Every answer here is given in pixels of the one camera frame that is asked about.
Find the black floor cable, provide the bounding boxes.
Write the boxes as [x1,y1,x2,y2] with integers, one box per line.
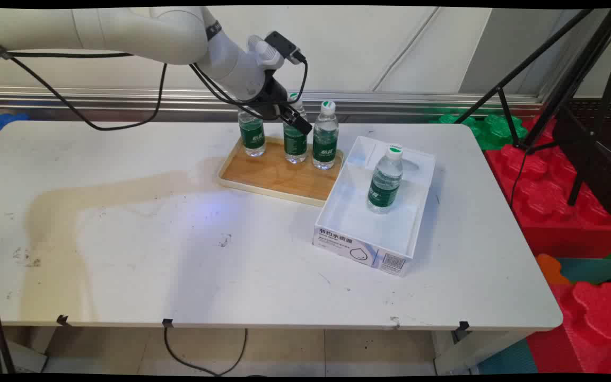
[163,326,248,377]

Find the thin black camera cable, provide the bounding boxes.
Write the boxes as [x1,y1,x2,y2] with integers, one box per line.
[189,50,309,120]

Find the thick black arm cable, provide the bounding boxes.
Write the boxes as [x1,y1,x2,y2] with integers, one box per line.
[0,50,169,132]

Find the white ribbed camera mount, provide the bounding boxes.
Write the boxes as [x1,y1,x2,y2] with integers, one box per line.
[246,34,285,70]

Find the teal foam mat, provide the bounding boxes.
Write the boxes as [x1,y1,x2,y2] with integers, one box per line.
[555,257,611,288]

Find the orange foam piece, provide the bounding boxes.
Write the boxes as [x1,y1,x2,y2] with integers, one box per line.
[536,254,572,286]

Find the large red foam block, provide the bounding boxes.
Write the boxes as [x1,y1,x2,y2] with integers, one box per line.
[483,114,611,259]

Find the silver metal wall rail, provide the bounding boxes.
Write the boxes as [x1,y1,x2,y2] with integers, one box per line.
[0,86,546,115]

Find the green foam block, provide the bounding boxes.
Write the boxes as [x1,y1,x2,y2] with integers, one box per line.
[429,112,529,151]

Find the red foam puzzle mat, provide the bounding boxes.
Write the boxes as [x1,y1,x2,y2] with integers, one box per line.
[526,281,611,375]

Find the black tripod stand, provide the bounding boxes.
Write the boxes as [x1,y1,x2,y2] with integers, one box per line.
[454,8,611,209]

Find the wooden tray with cream rim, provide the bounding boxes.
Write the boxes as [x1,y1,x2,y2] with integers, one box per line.
[217,136,345,207]

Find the black crate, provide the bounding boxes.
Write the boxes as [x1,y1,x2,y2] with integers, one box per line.
[552,101,611,221]

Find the green label water bottle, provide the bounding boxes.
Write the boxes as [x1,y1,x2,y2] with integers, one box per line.
[283,93,309,164]
[312,100,339,170]
[238,108,266,158]
[366,144,405,215]

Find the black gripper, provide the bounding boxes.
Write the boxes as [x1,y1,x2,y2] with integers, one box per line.
[242,71,313,135]

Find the blue foam block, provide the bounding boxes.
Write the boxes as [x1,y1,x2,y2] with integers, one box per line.
[0,112,30,149]

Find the white table leg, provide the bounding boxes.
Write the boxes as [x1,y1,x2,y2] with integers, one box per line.
[433,330,530,376]
[4,326,58,374]

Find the white open cardboard box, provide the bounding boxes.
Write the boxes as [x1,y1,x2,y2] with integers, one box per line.
[312,135,438,277]

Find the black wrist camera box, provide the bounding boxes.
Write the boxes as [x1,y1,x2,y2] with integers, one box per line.
[264,31,307,66]

